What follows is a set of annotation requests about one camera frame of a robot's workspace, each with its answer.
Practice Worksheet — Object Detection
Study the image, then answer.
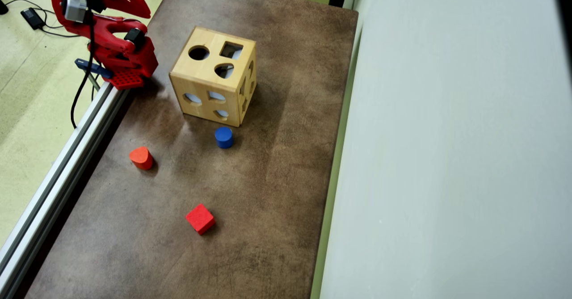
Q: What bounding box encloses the blue wooden cylinder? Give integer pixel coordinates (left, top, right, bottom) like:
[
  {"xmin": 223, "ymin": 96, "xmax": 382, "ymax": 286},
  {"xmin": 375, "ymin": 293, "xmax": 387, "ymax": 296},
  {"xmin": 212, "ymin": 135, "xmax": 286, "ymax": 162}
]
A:
[{"xmin": 214, "ymin": 126, "xmax": 234, "ymax": 149}]

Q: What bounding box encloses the thin black floor cable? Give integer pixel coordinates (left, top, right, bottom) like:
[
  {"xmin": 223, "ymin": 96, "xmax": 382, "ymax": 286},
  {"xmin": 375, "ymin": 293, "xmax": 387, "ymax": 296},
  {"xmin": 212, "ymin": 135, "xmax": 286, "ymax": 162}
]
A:
[
  {"xmin": 42, "ymin": 27, "xmax": 82, "ymax": 38},
  {"xmin": 4, "ymin": 0, "xmax": 65, "ymax": 29}
]

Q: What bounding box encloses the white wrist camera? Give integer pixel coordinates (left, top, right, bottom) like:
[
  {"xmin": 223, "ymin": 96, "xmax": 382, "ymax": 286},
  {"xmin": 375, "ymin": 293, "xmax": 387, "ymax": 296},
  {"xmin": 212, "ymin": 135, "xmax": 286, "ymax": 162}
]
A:
[{"xmin": 62, "ymin": 0, "xmax": 88, "ymax": 23}]

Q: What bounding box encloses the red teardrop wooden block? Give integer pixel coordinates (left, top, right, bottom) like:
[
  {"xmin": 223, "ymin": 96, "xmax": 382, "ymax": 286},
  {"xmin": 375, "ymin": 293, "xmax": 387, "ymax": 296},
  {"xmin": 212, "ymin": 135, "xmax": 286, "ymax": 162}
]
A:
[{"xmin": 129, "ymin": 146, "xmax": 154, "ymax": 171}]

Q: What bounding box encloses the black camera cable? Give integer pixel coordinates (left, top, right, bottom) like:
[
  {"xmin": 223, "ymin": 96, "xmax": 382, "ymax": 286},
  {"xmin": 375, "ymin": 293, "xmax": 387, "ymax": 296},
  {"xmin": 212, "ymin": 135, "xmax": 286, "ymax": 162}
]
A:
[{"xmin": 70, "ymin": 11, "xmax": 96, "ymax": 129}]

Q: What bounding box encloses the aluminium profile rail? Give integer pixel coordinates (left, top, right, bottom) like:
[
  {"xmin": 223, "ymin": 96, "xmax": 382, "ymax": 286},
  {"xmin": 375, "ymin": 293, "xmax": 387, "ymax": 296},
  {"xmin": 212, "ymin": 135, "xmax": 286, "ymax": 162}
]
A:
[{"xmin": 0, "ymin": 82, "xmax": 130, "ymax": 299}]

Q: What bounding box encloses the wooden shape sorter box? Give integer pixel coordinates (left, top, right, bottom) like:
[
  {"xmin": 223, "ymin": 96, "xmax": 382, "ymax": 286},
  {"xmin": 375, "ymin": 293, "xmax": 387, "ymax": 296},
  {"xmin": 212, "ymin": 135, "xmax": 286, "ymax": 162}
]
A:
[{"xmin": 169, "ymin": 25, "xmax": 258, "ymax": 128}]

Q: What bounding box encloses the red wooden cube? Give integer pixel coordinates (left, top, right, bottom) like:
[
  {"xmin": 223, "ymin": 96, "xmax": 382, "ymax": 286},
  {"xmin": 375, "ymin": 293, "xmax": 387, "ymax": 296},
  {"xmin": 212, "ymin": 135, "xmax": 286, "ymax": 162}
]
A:
[{"xmin": 185, "ymin": 203, "xmax": 216, "ymax": 236}]

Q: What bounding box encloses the blue table clamp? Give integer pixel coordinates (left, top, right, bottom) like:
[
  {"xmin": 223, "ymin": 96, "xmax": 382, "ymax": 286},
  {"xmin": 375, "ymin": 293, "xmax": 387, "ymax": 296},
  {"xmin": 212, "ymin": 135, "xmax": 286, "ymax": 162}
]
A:
[{"xmin": 75, "ymin": 58, "xmax": 114, "ymax": 92}]

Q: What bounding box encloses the black power adapter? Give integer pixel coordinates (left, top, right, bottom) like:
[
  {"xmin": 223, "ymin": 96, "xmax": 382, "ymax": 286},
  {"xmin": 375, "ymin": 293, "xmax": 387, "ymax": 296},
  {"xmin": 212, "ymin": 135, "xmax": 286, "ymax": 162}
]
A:
[{"xmin": 21, "ymin": 7, "xmax": 46, "ymax": 30}]

